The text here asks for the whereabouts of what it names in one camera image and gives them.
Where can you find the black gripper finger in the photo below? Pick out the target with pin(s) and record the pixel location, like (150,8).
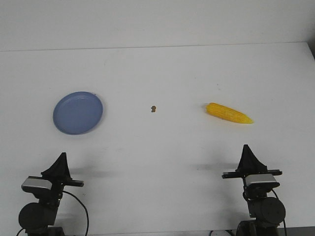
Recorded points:
(253,163)
(59,169)
(243,163)

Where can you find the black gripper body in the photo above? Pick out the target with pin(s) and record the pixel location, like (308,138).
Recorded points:
(235,174)
(76,183)

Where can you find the blue round plate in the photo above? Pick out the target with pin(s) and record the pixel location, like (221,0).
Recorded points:
(78,113)

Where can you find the yellow corn cob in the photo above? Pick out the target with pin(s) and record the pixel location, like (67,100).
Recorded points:
(227,113)

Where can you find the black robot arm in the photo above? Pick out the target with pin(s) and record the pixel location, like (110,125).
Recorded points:
(37,219)
(266,213)

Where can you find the white object at table edge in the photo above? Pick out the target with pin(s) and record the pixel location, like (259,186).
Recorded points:
(221,233)

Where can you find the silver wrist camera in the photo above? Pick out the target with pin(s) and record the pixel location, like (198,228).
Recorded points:
(264,180)
(34,185)

